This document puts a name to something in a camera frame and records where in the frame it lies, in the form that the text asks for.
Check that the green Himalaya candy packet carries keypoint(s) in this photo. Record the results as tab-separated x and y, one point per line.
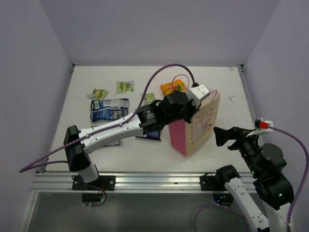
124	86

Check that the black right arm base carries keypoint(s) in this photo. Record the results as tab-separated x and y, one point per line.
208	182

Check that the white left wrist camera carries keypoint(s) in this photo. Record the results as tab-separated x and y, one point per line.
198	93

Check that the aluminium table edge rail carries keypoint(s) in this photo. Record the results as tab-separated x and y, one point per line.
246	92

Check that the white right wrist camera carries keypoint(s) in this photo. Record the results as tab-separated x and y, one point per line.
262	126

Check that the aluminium front mounting rail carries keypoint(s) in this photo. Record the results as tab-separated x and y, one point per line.
135	182

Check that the large blue chips bag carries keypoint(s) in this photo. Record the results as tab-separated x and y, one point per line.
104	111

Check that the orange mango gummy bag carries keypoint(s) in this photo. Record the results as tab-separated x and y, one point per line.
176	85

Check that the cream pink paper cake bag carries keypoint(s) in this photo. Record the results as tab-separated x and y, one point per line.
187	138

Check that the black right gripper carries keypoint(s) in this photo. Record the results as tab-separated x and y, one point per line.
222	135

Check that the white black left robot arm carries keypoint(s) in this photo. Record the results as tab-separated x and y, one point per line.
148	118

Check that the crumpled green candy packet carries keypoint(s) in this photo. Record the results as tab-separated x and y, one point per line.
98	94

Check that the purple Fox's candy bag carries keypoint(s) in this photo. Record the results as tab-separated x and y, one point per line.
115	143

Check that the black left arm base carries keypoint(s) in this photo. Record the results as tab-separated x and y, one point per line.
106	182

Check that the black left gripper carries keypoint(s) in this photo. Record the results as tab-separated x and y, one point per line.
193	109

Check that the green candy packet back side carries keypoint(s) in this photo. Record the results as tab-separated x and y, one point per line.
149	98

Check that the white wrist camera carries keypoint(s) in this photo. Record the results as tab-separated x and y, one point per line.
262	126
198	93

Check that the small blue snack packet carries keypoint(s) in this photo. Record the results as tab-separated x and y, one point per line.
155	135

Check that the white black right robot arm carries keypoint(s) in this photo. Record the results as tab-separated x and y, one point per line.
266	164

